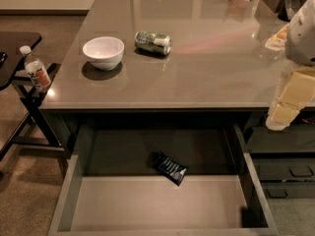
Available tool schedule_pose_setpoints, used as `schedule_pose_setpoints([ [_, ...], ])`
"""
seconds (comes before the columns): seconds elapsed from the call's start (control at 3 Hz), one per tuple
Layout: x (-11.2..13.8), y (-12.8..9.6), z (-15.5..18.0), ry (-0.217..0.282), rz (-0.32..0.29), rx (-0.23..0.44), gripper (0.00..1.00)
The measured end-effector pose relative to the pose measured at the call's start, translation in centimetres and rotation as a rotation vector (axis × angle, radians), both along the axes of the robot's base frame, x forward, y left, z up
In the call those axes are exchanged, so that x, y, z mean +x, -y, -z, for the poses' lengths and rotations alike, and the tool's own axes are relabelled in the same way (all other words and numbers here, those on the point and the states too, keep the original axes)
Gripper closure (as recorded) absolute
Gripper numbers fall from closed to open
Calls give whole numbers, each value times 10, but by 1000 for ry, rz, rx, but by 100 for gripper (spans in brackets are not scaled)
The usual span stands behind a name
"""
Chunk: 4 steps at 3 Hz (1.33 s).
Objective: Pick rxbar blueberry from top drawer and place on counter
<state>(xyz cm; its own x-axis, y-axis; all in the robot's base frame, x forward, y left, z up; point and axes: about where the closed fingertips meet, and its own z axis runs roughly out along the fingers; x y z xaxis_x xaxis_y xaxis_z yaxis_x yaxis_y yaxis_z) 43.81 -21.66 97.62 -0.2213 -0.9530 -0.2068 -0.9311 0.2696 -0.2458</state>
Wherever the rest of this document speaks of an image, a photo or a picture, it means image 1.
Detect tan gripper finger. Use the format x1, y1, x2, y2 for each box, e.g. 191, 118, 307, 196
266, 103, 299, 131
280, 68, 315, 110

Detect blue rxbar wrapper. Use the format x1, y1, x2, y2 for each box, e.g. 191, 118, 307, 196
154, 151, 187, 186

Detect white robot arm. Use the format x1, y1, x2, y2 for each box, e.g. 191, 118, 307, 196
266, 0, 315, 131

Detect open grey top drawer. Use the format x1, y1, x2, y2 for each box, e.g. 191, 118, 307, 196
48, 125, 278, 236

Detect lower closed drawers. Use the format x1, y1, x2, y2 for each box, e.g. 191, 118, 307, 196
243, 111, 315, 199

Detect glass jar of snacks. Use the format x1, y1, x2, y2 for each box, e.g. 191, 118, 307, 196
265, 25, 288, 51

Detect dark metal pitcher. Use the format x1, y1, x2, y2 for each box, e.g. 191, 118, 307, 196
278, 0, 306, 22

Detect green soda can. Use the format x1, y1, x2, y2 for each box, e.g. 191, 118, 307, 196
135, 31, 171, 56

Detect white bowl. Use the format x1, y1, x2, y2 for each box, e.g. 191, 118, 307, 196
82, 36, 124, 71

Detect clear water bottle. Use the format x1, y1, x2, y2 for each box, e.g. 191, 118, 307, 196
20, 45, 51, 92

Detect black side table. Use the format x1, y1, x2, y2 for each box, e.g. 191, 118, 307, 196
0, 31, 68, 160

